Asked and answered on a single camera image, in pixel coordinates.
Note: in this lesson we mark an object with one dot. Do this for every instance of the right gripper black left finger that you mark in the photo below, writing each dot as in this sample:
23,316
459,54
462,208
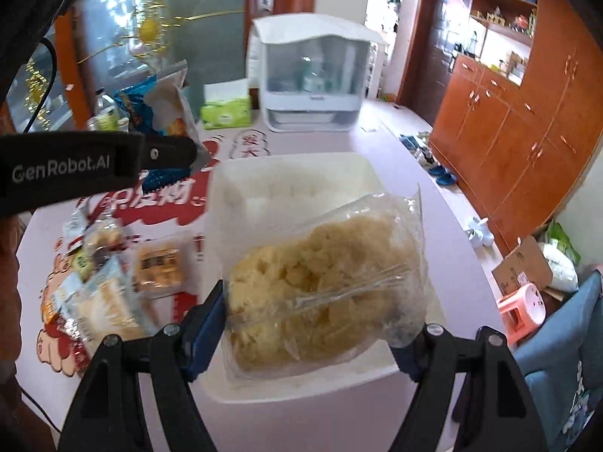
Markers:
107,411

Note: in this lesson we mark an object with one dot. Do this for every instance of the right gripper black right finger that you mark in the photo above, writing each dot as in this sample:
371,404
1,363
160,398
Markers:
478,383

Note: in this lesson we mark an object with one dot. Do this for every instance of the clear bag round cookies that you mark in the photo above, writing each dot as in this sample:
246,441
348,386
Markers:
102,238

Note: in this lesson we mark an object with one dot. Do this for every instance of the green pineapple cake packet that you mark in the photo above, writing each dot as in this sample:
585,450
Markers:
83,265

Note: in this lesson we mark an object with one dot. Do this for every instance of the yellow mountain print snack bag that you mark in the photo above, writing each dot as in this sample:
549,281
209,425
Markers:
104,305

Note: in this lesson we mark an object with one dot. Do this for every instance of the blue orange chips bag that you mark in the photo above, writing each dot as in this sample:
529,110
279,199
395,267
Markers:
158,109

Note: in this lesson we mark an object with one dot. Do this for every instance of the orange fried tofu snack pack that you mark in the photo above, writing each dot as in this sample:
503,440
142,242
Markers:
159,269

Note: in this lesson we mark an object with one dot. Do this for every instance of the clear bag yellow puffed snack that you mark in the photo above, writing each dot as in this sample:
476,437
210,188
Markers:
324,292

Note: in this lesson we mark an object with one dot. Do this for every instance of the white plastic storage bin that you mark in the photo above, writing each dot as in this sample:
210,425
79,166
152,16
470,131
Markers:
249,200

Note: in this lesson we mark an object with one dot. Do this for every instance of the person left hand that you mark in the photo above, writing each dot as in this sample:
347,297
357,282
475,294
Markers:
10,302

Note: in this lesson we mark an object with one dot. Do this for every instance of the silver white snack packet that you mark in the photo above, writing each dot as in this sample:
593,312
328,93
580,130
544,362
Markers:
74,229

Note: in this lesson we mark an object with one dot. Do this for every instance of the green label glass bottle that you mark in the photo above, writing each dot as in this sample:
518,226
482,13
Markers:
106,115

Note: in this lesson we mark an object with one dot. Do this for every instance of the red shiny candy wrapper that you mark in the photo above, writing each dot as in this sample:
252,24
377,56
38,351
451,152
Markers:
65,354

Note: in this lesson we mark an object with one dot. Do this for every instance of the pink plastic stool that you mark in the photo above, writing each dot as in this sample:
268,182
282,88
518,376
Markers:
522,312

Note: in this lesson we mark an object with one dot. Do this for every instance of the blue fabric sofa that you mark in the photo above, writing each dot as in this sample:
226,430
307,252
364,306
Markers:
562,365

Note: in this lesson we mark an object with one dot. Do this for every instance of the cardboard box on floor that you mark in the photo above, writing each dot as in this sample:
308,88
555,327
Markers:
524,264

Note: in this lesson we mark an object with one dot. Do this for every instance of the white plastic bag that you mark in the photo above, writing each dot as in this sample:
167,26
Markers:
564,275

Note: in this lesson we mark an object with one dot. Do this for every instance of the white kids shoes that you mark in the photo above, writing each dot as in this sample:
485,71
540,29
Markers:
479,234

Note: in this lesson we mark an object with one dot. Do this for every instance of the glass sliding door gold ornament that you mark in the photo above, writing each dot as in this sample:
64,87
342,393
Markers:
55,54

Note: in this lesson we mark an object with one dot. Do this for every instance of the green tissue box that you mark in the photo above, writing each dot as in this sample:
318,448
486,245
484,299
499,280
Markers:
226,105

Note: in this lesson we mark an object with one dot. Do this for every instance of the blue slippers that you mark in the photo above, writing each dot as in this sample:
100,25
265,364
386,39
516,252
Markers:
443,176

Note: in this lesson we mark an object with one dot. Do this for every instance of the white desktop storage cabinet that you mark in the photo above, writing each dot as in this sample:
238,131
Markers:
310,71

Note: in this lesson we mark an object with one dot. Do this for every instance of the dark wooden entrance door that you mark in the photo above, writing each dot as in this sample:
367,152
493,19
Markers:
437,28

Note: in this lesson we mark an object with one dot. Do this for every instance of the wooden wall cabinet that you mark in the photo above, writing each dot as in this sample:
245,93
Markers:
519,150

